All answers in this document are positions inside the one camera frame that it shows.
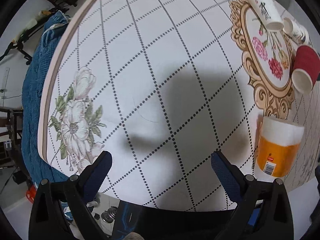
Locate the orange and white cup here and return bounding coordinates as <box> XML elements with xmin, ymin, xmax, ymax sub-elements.
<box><xmin>257</xmin><ymin>116</ymin><xmax>305</xmax><ymax>178</ymax></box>

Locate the red ribbed paper cup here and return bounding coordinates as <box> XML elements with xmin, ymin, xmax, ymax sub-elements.
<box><xmin>291</xmin><ymin>45</ymin><xmax>319</xmax><ymax>94</ymax></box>

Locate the small white patterned cup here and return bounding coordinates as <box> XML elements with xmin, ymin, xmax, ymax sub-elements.
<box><xmin>283</xmin><ymin>17</ymin><xmax>310</xmax><ymax>45</ymax></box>

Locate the tall white paper cup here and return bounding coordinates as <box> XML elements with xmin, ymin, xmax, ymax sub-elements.
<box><xmin>248</xmin><ymin>0</ymin><xmax>284</xmax><ymax>31</ymax></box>

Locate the black blue box below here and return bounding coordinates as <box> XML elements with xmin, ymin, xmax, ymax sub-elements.
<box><xmin>111</xmin><ymin>200</ymin><xmax>143</xmax><ymax>240</ymax></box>

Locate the white checked floral tablecloth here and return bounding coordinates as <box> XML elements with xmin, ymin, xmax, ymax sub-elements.
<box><xmin>38</xmin><ymin>0</ymin><xmax>319</xmax><ymax>212</ymax></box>

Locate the black tripod stand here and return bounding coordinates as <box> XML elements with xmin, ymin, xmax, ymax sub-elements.
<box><xmin>1</xmin><ymin>10</ymin><xmax>55</xmax><ymax>65</ymax></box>

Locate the blue textured cloth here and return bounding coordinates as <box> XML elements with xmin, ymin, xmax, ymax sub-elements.
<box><xmin>22</xmin><ymin>11</ymin><xmax>69</xmax><ymax>187</ymax></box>

